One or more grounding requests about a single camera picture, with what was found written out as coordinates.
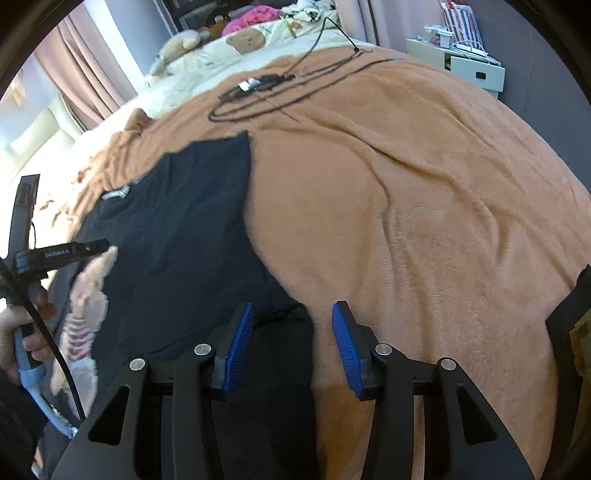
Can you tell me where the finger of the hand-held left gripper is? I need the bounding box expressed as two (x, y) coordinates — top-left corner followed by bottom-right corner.
(76, 239), (112, 260)

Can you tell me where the cream bear print quilt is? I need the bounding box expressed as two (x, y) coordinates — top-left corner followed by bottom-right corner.
(139, 11), (384, 123)

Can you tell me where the black folded garment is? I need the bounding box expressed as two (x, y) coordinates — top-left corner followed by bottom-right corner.
(545, 263), (591, 370)

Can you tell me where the cream plush toy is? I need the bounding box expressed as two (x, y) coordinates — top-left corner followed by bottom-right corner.
(147, 30), (204, 86)

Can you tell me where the brown fleece blanket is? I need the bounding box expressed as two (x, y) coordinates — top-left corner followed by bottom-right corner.
(69, 44), (591, 480)

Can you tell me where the black bear print t-shirt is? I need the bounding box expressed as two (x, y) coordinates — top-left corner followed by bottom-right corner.
(39, 130), (319, 480)

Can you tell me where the small black device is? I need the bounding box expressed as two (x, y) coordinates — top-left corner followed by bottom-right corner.
(219, 76), (266, 102)

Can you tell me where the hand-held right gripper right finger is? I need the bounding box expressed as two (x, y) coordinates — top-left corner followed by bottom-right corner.
(331, 300), (532, 480)

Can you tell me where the white nightstand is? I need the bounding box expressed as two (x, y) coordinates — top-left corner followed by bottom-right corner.
(405, 38), (506, 100)

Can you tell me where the thin black charging cable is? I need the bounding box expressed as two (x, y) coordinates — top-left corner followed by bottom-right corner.
(208, 17), (402, 123)

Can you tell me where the cream headboard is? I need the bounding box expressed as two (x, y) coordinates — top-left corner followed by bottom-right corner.
(7, 95), (86, 160)

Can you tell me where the black white printed cloth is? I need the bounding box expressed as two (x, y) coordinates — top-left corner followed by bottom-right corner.
(281, 0), (335, 21)

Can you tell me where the striped gift bag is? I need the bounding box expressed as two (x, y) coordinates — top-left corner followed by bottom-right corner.
(441, 2), (483, 47)

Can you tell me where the pink curtain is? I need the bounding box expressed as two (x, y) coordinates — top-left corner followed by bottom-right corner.
(333, 0), (386, 47)
(32, 11), (139, 132)

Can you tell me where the pink fluffy cloth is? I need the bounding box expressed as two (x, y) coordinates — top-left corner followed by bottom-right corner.
(222, 4), (283, 37)

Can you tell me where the person's left hand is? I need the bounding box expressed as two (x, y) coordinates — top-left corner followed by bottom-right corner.
(0, 286), (54, 370)

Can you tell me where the white power strip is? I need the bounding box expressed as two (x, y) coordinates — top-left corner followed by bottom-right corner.
(450, 41), (492, 61)

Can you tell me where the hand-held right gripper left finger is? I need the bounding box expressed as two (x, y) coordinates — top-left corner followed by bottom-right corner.
(51, 302), (256, 480)

